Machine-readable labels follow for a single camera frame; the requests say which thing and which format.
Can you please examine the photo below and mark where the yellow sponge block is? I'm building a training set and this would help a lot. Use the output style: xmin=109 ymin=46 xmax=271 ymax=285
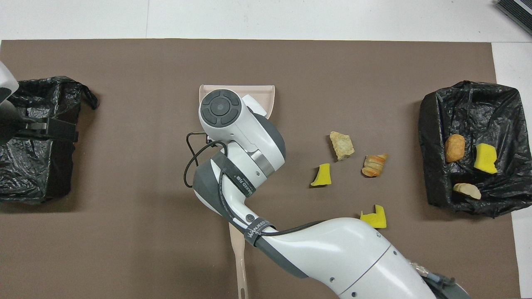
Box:
xmin=474 ymin=143 xmax=498 ymax=174

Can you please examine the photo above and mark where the dark ribbed panel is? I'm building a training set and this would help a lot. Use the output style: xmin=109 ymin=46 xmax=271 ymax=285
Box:
xmin=495 ymin=0 xmax=532 ymax=25

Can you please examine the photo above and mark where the brown table mat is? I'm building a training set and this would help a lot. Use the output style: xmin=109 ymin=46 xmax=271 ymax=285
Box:
xmin=0 ymin=39 xmax=522 ymax=299

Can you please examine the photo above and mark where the yellow sponge with curved notch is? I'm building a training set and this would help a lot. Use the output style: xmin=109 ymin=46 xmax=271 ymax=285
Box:
xmin=310 ymin=163 xmax=332 ymax=187

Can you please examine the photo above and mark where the striped orange bread piece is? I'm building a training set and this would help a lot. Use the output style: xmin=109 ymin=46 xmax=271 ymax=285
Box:
xmin=362 ymin=153 xmax=388 ymax=178

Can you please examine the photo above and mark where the yellow sponge with square notch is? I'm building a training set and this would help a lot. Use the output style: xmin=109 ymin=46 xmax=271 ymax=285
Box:
xmin=360 ymin=204 xmax=387 ymax=229

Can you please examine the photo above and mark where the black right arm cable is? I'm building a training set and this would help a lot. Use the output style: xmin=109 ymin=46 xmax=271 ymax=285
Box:
xmin=183 ymin=132 xmax=329 ymax=239

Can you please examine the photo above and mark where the pale ridged bread piece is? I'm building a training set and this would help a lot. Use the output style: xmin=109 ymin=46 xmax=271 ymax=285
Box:
xmin=453 ymin=183 xmax=482 ymax=200

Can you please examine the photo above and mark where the black bag lined bin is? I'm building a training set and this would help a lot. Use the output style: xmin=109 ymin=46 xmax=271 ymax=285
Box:
xmin=0 ymin=76 xmax=99 ymax=205
xmin=419 ymin=81 xmax=532 ymax=218

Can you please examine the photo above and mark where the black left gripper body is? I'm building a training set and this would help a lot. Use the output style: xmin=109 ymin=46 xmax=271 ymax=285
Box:
xmin=0 ymin=100 xmax=32 ymax=144

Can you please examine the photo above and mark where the brown bread roll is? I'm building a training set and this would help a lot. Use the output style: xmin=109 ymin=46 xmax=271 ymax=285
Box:
xmin=444 ymin=134 xmax=466 ymax=163

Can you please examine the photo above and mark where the pale angular bread chunk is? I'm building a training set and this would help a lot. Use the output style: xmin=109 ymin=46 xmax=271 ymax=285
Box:
xmin=330 ymin=131 xmax=355 ymax=161

